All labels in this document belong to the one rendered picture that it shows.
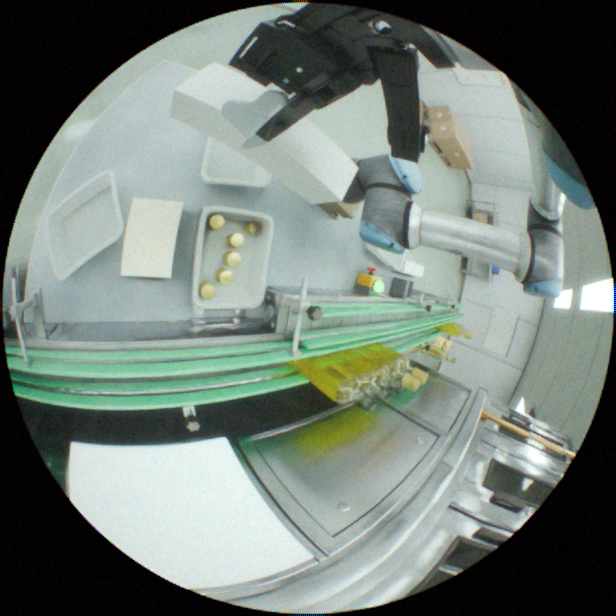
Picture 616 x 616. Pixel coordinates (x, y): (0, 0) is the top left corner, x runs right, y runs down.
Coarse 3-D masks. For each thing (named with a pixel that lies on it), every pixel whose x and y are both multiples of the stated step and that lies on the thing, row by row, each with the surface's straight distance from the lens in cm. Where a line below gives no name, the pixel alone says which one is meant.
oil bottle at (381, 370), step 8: (344, 352) 58; (352, 352) 58; (360, 352) 59; (360, 360) 55; (368, 360) 56; (376, 360) 57; (376, 368) 53; (384, 368) 54; (376, 376) 53; (384, 376) 53
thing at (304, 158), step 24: (216, 72) 27; (192, 96) 24; (216, 96) 24; (240, 96) 25; (192, 120) 28; (216, 120) 25; (240, 144) 26; (264, 144) 24; (288, 144) 24; (312, 144) 26; (264, 168) 28; (288, 168) 26; (312, 168) 25; (336, 168) 27; (312, 192) 28; (336, 192) 26
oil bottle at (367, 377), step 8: (336, 352) 57; (336, 360) 52; (344, 360) 53; (352, 360) 54; (352, 368) 50; (360, 368) 51; (368, 368) 52; (360, 376) 48; (368, 376) 49; (368, 384) 49
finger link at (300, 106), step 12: (300, 96) 16; (312, 96) 15; (324, 96) 16; (288, 108) 16; (300, 108) 16; (312, 108) 16; (276, 120) 17; (288, 120) 16; (264, 132) 19; (276, 132) 18
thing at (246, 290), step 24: (240, 216) 51; (264, 216) 50; (216, 240) 54; (264, 240) 52; (216, 264) 54; (240, 264) 56; (264, 264) 51; (216, 288) 55; (240, 288) 57; (264, 288) 52
